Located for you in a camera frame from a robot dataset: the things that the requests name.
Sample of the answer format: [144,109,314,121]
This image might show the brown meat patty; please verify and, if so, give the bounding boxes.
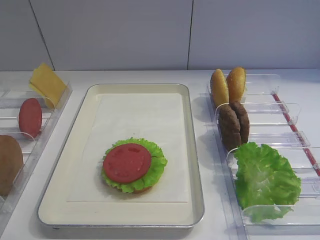
[218,104,242,151]
[230,101,250,144]

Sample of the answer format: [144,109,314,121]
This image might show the tomato slice on burger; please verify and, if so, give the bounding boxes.
[102,143,152,184]

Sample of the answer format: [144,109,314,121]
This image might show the lettuce leaf on burger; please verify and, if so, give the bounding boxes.
[101,137,168,191]

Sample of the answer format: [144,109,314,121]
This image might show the yellow cheese slices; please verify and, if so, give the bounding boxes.
[28,63,67,109]

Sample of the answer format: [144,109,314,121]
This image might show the green lettuce leaf in rack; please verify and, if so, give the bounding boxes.
[234,142,301,223]

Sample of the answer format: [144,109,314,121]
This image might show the red tomato slice in rack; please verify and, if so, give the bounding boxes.
[18,98,42,138]

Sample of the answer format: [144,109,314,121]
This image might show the white paper tray liner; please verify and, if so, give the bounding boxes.
[67,93,189,203]

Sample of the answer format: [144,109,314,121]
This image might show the metal baking tray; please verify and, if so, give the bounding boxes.
[37,84,204,228]

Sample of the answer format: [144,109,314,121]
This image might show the left bun half right rack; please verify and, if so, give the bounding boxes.
[210,68,229,107]

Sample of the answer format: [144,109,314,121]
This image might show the bun half rack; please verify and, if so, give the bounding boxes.
[226,66,246,103]
[210,68,229,107]

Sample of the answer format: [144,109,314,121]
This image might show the bottom bun on tray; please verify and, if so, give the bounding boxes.
[120,185,153,194]

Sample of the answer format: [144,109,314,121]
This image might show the clear acrylic right rack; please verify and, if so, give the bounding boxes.
[206,74,320,240]

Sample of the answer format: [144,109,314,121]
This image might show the clear acrylic rack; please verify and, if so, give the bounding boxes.
[0,84,72,228]
[206,74,320,240]

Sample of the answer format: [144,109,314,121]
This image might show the clear acrylic left rack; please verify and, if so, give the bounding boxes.
[0,84,72,228]

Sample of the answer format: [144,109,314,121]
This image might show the brown bun in left rack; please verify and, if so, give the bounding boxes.
[0,135,23,196]

